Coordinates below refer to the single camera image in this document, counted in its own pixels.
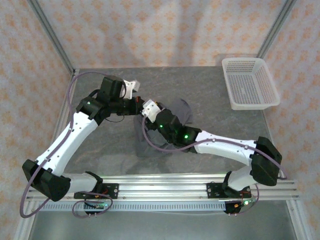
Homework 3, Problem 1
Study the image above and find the grey t-shirt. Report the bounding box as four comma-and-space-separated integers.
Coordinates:
133, 97, 195, 158

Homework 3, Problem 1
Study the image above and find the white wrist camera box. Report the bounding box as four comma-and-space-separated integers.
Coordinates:
141, 99, 163, 118
121, 79, 141, 100

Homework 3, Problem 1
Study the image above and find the small circuit board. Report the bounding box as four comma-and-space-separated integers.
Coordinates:
233, 197, 258, 208
84, 201, 109, 210

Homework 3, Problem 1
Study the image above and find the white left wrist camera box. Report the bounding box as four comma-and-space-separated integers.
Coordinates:
121, 79, 141, 100

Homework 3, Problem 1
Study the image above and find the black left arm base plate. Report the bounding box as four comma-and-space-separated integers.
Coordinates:
73, 183, 119, 200

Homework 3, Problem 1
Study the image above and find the white perforated plastic basket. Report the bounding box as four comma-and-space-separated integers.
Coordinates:
221, 57, 281, 111

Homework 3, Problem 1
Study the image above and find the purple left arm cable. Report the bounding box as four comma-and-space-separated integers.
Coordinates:
19, 71, 113, 219

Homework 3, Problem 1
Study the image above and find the aluminium mounting rail beam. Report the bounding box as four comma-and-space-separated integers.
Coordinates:
26, 174, 300, 201

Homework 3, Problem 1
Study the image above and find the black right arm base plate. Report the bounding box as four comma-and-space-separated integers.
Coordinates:
206, 181, 251, 200

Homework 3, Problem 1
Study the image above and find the white slotted cable duct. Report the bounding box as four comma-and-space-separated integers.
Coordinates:
37, 201, 227, 212

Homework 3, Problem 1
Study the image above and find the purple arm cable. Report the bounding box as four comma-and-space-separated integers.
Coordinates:
19, 71, 113, 219
141, 114, 288, 216

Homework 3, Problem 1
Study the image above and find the aluminium frame post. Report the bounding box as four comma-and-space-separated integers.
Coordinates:
257, 0, 297, 60
27, 0, 76, 73

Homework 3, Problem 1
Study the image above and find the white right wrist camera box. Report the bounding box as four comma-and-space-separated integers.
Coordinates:
141, 99, 163, 118

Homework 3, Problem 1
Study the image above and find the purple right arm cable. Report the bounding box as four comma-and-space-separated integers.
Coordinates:
141, 114, 288, 216

